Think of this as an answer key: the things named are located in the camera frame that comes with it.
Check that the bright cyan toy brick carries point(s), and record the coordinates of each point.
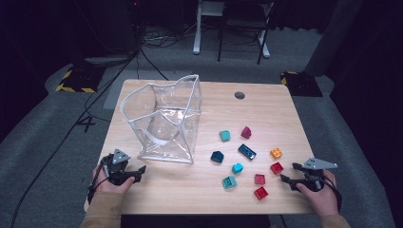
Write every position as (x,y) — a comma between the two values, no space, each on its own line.
(237,168)

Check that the dark blue sloped toy brick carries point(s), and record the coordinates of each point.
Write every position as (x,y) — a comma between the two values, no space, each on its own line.
(217,156)

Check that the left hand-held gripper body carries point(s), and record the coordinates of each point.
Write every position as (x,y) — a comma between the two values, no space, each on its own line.
(120,157)

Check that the black yellow striped stand base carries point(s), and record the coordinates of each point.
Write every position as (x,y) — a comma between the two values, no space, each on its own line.
(80,79)
(301,84)

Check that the black chair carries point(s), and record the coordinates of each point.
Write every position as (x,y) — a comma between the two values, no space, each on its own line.
(240,19)

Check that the grey table grommet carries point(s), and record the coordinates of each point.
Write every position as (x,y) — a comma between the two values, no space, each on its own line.
(239,95)

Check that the white desk frame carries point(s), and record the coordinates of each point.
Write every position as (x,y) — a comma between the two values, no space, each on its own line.
(197,31)

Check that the grey flat stand base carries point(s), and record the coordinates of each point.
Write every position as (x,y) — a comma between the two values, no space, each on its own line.
(107,60)

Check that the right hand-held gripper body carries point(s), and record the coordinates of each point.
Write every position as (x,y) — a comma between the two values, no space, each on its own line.
(316,163)

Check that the orange toy brick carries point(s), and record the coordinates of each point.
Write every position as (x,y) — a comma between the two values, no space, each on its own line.
(276,153)

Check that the teal square toy brick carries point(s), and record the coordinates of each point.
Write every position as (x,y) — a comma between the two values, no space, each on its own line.
(229,182)
(225,135)

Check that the person's right hand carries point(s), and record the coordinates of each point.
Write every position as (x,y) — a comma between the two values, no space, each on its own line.
(323,201)

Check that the dark blue long toy brick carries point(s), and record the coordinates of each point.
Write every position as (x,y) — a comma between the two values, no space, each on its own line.
(247,151)

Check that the clear plastic bag white trim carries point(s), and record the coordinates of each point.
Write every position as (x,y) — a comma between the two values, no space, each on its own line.
(164,126)

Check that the magenta sloped toy brick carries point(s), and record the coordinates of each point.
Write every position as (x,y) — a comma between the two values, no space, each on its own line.
(246,132)

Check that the red square toy brick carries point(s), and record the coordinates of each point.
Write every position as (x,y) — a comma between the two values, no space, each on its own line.
(277,168)
(260,193)
(259,179)

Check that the black equipment tower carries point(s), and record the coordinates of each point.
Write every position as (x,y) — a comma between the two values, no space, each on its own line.
(133,19)

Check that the person's left hand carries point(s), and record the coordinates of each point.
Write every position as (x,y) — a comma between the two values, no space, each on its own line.
(107,187)

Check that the grey curtain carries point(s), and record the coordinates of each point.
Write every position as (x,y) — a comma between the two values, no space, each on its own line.
(335,34)

